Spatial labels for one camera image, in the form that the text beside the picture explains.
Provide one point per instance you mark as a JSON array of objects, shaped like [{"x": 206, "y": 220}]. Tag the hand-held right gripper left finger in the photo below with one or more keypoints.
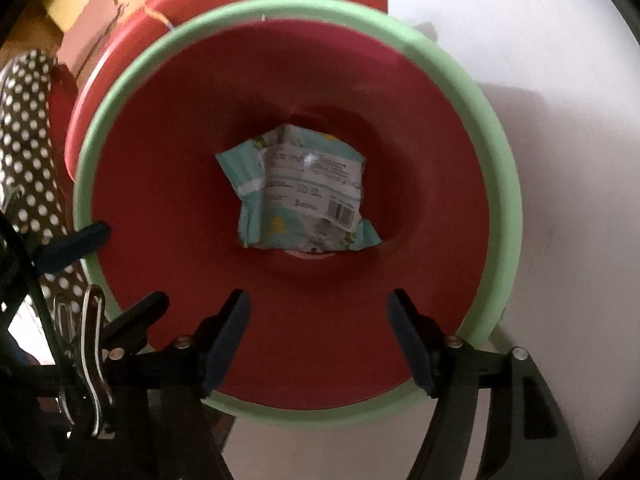
[{"x": 227, "y": 345}]

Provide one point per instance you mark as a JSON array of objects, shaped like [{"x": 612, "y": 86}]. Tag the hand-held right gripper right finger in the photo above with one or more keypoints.
[{"x": 412, "y": 345}]

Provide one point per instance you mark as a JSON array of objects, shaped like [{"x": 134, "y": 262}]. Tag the red bin with green rim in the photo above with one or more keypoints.
[{"x": 175, "y": 185}]

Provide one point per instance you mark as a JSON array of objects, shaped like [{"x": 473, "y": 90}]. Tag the dark polka dot cloth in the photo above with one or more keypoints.
[{"x": 25, "y": 135}]

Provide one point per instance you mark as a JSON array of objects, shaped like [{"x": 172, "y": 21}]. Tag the teal wet wipe packet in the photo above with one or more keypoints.
[{"x": 280, "y": 195}]

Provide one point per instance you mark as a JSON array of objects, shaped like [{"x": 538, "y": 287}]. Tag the metal spring clamp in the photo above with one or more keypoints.
[{"x": 92, "y": 360}]

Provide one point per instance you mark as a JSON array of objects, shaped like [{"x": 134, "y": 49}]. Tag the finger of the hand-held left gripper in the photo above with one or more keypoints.
[
  {"x": 75, "y": 245},
  {"x": 142, "y": 312}
]

